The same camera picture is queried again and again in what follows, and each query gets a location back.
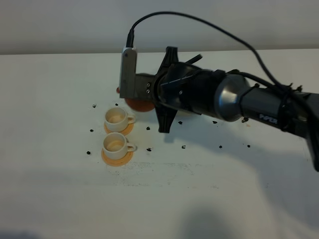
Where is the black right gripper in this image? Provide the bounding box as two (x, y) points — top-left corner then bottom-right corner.
(154, 46), (224, 133)

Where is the brown clay teapot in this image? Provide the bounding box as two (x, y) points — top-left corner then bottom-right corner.
(117, 72), (155, 112)

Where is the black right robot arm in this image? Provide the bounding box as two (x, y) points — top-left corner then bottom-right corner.
(151, 47), (319, 169)

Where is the beige round teapot saucer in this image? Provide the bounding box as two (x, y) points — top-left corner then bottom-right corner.
(176, 111), (196, 117)

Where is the far orange round coaster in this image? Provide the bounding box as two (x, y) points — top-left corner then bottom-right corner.
(104, 122), (134, 135)

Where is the orange round coaster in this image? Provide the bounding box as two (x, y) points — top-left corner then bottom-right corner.
(104, 122), (134, 135)
(101, 148), (134, 167)

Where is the far white teacup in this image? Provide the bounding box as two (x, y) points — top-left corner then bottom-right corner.
(104, 107), (136, 132)

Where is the white teacup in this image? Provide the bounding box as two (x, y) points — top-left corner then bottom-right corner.
(104, 107), (136, 132)
(103, 132), (137, 160)

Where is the near white teacup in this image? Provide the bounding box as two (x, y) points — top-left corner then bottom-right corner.
(103, 132), (137, 160)

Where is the near orange round coaster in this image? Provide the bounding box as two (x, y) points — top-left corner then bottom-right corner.
(101, 148), (134, 167)

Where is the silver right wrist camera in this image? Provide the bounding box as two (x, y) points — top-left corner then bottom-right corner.
(119, 47), (155, 101)

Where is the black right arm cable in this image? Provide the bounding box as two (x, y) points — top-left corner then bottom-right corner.
(126, 11), (319, 105)

